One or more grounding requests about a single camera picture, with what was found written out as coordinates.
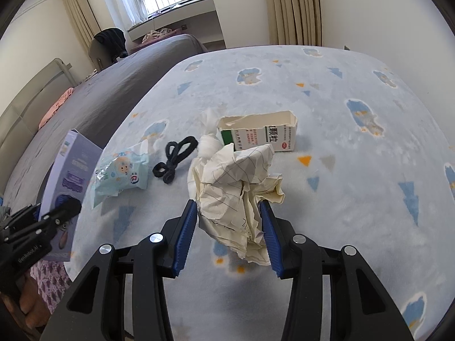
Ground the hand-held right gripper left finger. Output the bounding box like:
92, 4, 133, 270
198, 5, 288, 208
46, 199, 198, 341

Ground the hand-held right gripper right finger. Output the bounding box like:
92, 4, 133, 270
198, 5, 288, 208
259, 199, 415, 341

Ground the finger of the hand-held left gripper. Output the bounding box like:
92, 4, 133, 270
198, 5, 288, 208
37, 192, 83, 228
5, 194, 42, 228

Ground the purple cardboard box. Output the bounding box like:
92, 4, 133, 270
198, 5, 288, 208
39, 129, 104, 263

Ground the cream paper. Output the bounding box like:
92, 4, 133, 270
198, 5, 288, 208
190, 143, 287, 266

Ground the person's purple patterned clothing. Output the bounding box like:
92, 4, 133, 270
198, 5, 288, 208
30, 259, 73, 313

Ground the light blue wet wipe packet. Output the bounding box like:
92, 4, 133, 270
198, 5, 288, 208
93, 139, 150, 209

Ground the white tissue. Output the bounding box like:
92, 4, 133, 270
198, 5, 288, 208
197, 108, 230, 159

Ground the light blue printed blanket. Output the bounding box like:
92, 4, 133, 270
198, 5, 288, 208
66, 45, 455, 341

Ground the white green medicine box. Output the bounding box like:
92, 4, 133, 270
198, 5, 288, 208
217, 111, 298, 153

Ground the pink cloth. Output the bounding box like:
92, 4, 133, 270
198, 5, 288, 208
38, 87, 75, 128

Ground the grey bed headboard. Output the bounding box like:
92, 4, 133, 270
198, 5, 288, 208
0, 58, 75, 143

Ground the bed with grey sheet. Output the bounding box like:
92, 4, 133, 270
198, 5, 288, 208
0, 34, 210, 203

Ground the brown chair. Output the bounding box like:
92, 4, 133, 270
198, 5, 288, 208
89, 37, 111, 70

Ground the black clothing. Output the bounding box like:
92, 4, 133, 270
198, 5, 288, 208
93, 28, 128, 61

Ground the beige curtain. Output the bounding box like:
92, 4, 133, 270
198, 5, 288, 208
60, 0, 102, 43
265, 0, 324, 47

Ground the bay window sill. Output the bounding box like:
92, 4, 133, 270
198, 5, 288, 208
127, 7, 226, 48

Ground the black hair tie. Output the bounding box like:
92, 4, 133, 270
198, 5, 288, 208
153, 136, 200, 184

